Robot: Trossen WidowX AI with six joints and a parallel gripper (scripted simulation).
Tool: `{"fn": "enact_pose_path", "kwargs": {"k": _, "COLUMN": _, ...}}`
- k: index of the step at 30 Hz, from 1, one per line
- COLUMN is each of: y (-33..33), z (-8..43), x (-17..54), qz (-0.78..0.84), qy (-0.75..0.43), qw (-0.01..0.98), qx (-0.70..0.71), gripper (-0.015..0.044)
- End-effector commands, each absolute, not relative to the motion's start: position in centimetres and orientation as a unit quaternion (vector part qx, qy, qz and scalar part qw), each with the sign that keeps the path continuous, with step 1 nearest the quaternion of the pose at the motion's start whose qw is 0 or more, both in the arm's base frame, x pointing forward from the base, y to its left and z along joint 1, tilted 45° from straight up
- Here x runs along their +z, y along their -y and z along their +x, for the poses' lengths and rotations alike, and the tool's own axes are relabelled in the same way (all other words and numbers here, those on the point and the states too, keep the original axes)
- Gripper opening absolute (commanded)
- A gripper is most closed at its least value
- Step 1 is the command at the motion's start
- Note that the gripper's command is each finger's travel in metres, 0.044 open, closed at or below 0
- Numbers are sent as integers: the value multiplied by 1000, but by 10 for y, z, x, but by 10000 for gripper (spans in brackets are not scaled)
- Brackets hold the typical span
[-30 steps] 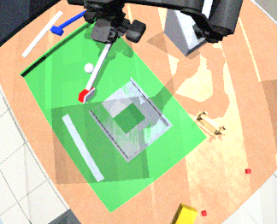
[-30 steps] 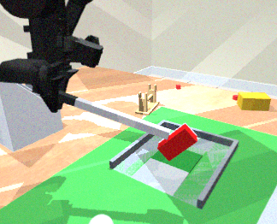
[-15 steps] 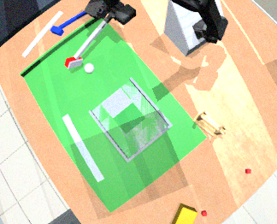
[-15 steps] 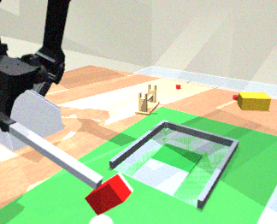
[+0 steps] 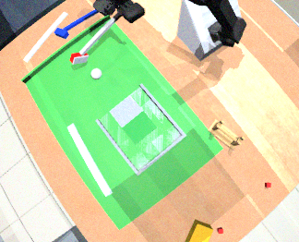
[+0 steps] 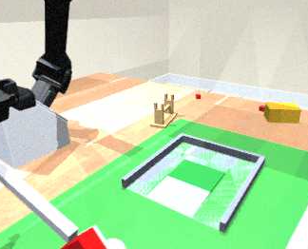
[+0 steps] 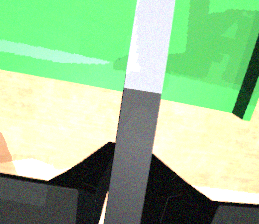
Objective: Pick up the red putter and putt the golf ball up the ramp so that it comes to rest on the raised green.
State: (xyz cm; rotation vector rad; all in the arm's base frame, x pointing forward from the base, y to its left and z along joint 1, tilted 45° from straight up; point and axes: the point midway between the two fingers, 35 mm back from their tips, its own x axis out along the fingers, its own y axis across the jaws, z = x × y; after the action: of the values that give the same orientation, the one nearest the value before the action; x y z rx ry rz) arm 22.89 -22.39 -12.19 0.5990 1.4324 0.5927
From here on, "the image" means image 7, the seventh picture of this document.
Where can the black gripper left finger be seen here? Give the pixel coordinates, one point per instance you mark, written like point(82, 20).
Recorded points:
point(76, 196)

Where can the green putting mat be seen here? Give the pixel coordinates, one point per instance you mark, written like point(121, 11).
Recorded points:
point(88, 41)

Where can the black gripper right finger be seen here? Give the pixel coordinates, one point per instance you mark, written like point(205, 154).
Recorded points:
point(171, 200)

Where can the red putter with grey shaft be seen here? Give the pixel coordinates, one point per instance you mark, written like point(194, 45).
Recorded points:
point(142, 91)

